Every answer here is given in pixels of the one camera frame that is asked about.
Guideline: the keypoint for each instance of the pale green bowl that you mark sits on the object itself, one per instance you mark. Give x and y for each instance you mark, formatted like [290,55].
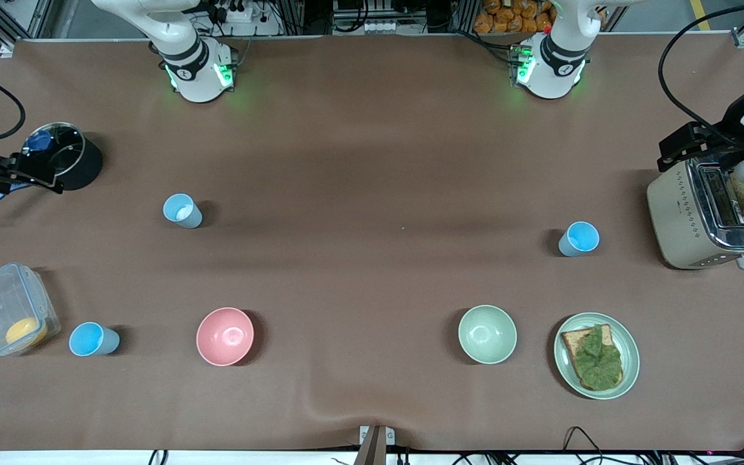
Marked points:
[487,334]

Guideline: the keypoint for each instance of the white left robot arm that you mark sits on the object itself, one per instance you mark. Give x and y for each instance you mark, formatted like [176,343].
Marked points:
[553,71]

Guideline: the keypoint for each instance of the bag of orange buns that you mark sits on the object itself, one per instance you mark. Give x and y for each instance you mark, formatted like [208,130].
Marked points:
[514,16]

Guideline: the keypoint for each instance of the beige chrome toaster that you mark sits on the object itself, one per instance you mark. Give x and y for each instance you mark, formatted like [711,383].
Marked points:
[682,219]

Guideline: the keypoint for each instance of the green lettuce leaf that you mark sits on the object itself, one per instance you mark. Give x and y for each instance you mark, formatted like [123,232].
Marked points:
[598,358]

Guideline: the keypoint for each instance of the blue plastic cup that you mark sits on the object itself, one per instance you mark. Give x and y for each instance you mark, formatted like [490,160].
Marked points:
[183,211]
[578,239]
[93,339]

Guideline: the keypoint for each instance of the pale green plate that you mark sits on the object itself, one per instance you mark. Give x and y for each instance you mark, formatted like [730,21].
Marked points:
[627,349]

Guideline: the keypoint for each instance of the pink bowl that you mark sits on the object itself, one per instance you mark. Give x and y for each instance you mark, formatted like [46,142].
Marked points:
[225,336]

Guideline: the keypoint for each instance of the orange round food piece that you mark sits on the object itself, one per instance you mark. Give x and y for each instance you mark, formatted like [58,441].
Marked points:
[26,331]

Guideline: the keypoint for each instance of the brown bread slice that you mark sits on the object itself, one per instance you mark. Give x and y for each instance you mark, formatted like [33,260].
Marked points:
[572,342]

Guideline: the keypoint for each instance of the brown table cloth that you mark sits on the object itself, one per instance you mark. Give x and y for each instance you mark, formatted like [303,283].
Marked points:
[372,194]

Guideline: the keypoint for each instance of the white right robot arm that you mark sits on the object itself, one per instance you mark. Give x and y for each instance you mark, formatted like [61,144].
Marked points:
[194,71]

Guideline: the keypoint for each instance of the white power strip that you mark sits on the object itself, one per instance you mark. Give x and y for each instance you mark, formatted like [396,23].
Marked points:
[237,11]
[383,26]

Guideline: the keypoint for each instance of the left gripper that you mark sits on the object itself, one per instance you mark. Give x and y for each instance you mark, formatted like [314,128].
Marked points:
[725,149]

